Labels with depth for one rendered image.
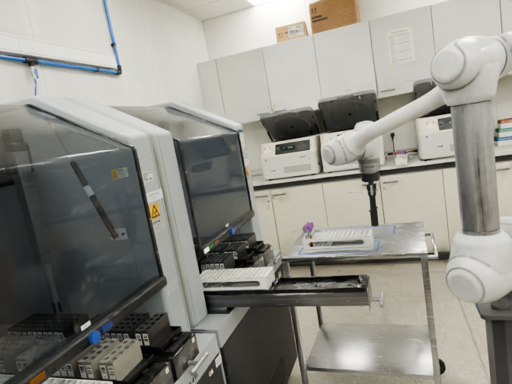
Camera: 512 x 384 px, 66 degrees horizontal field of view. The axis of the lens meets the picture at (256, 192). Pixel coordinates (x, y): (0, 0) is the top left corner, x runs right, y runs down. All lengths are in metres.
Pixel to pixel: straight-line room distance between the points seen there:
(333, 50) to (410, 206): 1.60
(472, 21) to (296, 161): 1.88
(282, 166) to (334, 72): 1.02
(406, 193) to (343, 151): 2.21
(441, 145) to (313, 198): 1.19
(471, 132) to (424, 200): 2.50
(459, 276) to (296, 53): 3.11
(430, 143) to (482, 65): 2.47
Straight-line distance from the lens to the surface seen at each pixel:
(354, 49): 3.96
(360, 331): 2.24
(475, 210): 1.28
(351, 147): 1.52
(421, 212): 3.73
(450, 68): 1.18
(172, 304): 1.36
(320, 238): 1.76
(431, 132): 3.65
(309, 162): 3.71
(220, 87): 4.28
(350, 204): 3.72
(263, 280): 1.47
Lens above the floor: 1.38
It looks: 8 degrees down
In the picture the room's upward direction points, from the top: 10 degrees counter-clockwise
